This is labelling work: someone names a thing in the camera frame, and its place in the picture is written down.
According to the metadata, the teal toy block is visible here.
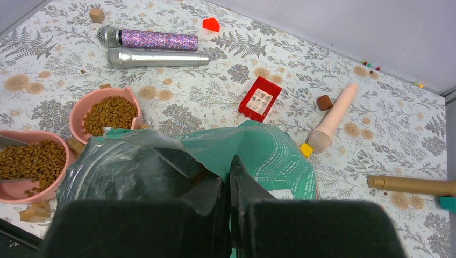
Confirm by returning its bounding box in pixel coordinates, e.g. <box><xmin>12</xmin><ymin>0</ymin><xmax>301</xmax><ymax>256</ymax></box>
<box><xmin>434</xmin><ymin>196</ymin><xmax>456</xmax><ymax>214</ymax></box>

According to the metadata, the red toy block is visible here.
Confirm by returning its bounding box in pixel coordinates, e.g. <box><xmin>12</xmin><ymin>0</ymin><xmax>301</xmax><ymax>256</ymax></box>
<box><xmin>202</xmin><ymin>17</ymin><xmax>220</xmax><ymax>32</ymax></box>

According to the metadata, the red window brick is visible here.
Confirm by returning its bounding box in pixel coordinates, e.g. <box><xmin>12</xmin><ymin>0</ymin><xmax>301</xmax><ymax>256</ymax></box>
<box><xmin>238</xmin><ymin>76</ymin><xmax>282</xmax><ymax>123</ymax></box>

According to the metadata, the brown kibble in near bowl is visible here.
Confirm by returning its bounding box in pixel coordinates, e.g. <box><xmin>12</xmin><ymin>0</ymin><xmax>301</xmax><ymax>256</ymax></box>
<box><xmin>1</xmin><ymin>140</ymin><xmax>66</xmax><ymax>190</ymax></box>

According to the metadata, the purple glitter toy microphone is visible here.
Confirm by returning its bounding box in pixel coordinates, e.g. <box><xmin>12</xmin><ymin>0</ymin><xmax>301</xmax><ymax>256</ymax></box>
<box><xmin>96</xmin><ymin>26</ymin><xmax>198</xmax><ymax>51</ymax></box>

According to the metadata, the green pet food bag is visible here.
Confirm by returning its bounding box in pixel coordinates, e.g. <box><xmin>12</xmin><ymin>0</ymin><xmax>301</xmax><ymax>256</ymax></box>
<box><xmin>57</xmin><ymin>121</ymin><xmax>317</xmax><ymax>253</ymax></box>

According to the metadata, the metal food scoop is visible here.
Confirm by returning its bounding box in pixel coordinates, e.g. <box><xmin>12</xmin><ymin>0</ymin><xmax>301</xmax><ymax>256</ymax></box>
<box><xmin>1</xmin><ymin>135</ymin><xmax>39</xmax><ymax>183</ymax></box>

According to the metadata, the brown kibble in far bowl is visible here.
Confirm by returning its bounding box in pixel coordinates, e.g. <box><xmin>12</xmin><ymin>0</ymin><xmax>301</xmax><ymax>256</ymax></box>
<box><xmin>82</xmin><ymin>96</ymin><xmax>138</xmax><ymax>136</ymax></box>

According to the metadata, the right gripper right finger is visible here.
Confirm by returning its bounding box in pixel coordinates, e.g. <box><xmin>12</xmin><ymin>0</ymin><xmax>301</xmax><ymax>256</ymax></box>
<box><xmin>230</xmin><ymin>156</ymin><xmax>406</xmax><ymax>257</ymax></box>

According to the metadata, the pink pet bowl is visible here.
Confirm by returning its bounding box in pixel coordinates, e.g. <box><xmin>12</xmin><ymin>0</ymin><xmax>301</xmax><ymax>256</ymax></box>
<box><xmin>1</xmin><ymin>130</ymin><xmax>76</xmax><ymax>204</ymax></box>
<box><xmin>69</xmin><ymin>87</ymin><xmax>144</xmax><ymax>144</ymax></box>

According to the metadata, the near pink pet bowl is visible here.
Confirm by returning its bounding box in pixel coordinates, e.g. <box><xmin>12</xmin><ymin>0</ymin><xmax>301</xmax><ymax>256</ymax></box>
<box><xmin>1</xmin><ymin>130</ymin><xmax>76</xmax><ymax>204</ymax></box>

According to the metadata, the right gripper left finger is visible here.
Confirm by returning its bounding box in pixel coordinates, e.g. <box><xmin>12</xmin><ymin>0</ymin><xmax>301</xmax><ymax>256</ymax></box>
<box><xmin>39</xmin><ymin>174</ymin><xmax>230</xmax><ymax>257</ymax></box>

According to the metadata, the tan wooden cube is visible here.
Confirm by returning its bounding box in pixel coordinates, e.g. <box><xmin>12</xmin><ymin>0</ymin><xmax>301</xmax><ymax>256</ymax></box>
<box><xmin>89</xmin><ymin>8</ymin><xmax>105</xmax><ymax>24</ymax></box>

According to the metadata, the brown cube block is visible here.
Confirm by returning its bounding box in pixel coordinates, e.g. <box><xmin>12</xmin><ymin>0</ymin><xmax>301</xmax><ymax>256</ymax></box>
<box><xmin>316</xmin><ymin>95</ymin><xmax>333</xmax><ymax>111</ymax></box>

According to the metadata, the yellow cube block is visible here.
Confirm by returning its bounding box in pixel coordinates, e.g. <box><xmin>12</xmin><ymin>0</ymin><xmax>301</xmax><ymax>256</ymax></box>
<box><xmin>300</xmin><ymin>143</ymin><xmax>314</xmax><ymax>158</ymax></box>

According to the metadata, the tan block by near bowl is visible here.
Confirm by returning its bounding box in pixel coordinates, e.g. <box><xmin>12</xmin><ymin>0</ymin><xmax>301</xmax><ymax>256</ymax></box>
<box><xmin>19</xmin><ymin>201</ymin><xmax>51</xmax><ymax>223</ymax></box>

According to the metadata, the silver toy microphone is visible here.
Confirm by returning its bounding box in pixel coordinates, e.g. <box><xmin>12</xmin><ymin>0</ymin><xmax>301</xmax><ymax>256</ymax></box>
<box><xmin>106</xmin><ymin>47</ymin><xmax>210</xmax><ymax>69</ymax></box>

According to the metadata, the gold toy microphone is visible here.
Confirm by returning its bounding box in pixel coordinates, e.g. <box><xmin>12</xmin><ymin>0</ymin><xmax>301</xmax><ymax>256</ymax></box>
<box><xmin>367</xmin><ymin>176</ymin><xmax>455</xmax><ymax>197</ymax></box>

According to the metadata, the brown kibble in bowl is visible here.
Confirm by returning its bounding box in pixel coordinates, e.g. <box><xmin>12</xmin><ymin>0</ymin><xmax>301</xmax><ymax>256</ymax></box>
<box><xmin>82</xmin><ymin>96</ymin><xmax>138</xmax><ymax>136</ymax></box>
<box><xmin>1</xmin><ymin>140</ymin><xmax>66</xmax><ymax>190</ymax></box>

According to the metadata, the far pink pet bowl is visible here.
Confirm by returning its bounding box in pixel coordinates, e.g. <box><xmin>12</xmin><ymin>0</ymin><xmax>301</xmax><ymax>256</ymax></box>
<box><xmin>69</xmin><ymin>87</ymin><xmax>144</xmax><ymax>144</ymax></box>

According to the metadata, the floral table mat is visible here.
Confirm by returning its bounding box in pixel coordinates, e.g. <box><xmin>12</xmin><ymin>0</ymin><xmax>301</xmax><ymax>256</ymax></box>
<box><xmin>1</xmin><ymin>1</ymin><xmax>450</xmax><ymax>257</ymax></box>

